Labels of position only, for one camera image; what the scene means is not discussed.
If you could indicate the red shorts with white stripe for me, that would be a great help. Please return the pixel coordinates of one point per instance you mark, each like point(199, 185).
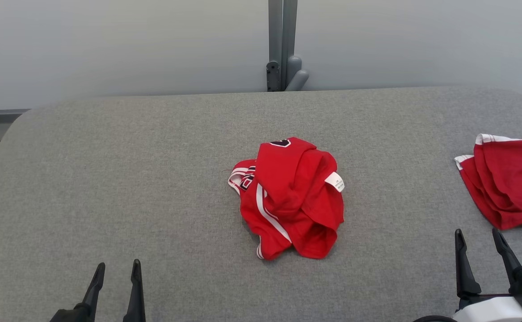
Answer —
point(511, 183)

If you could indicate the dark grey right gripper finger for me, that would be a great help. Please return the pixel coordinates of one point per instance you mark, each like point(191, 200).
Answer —
point(507, 257)
point(466, 277)

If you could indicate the grey metal post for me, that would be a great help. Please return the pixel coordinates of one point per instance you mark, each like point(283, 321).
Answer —
point(283, 31)

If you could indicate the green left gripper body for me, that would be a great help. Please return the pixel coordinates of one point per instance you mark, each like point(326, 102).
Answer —
point(73, 315)

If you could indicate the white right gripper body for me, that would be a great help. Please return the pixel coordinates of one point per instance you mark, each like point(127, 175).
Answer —
point(489, 311)

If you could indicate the black metal bracket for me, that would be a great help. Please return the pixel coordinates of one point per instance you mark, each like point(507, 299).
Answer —
point(273, 76)

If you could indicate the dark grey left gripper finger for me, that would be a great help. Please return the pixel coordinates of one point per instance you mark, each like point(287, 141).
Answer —
point(136, 299)
point(94, 290)

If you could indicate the red basketball jersey white sleeves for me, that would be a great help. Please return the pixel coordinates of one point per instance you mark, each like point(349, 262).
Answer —
point(296, 201)

